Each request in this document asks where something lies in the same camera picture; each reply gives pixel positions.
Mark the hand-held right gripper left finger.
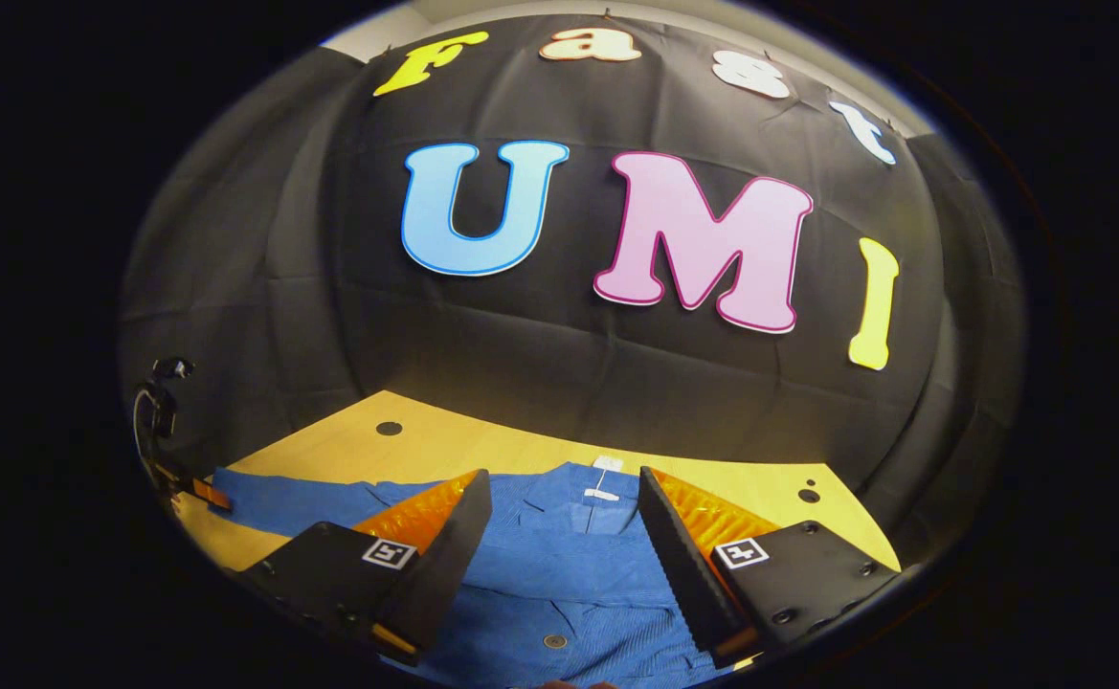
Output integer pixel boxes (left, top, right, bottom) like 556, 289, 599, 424
236, 469, 493, 666

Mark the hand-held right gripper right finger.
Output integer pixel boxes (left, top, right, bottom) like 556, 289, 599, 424
638, 466, 905, 671

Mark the blue corduroy shirt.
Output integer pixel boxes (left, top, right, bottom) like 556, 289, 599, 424
210, 461, 723, 689

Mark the black backdrop cloth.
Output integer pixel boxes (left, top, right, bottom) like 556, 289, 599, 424
119, 14, 1029, 566

